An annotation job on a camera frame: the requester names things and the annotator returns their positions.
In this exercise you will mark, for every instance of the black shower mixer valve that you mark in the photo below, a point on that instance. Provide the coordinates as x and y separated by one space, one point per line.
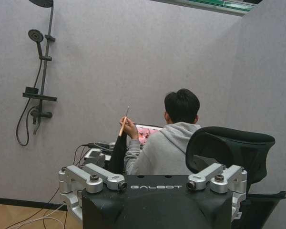
41 115

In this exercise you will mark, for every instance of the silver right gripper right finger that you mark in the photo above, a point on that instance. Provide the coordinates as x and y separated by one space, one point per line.
219 174

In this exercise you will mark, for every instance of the black shower shelf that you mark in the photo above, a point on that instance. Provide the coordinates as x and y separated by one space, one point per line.
39 96

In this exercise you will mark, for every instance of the laptop screen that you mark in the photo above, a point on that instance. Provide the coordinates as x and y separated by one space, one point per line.
146 133

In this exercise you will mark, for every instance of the black baseboard strip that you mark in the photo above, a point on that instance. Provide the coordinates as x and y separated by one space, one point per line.
23 202

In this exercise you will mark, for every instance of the person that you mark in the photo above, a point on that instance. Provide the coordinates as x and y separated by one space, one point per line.
166 148

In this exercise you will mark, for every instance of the grey box device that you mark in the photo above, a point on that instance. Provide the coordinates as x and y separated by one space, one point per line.
96 156

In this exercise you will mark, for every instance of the black garment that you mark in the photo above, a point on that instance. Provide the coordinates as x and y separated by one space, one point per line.
119 152

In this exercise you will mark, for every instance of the black shower rail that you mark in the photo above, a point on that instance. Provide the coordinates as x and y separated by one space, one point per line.
47 47

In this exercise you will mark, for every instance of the black hand shower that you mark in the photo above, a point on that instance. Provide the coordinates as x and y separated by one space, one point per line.
36 37

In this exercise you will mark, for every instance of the green and white overhead frame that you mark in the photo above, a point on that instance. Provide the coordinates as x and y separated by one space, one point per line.
205 5

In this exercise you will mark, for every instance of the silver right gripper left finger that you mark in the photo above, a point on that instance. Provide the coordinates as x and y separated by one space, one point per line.
95 175

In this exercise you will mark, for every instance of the black office chair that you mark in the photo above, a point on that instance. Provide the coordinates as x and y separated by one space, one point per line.
231 148

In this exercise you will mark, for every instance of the black overhead shower head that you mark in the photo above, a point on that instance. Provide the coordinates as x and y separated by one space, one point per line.
41 2

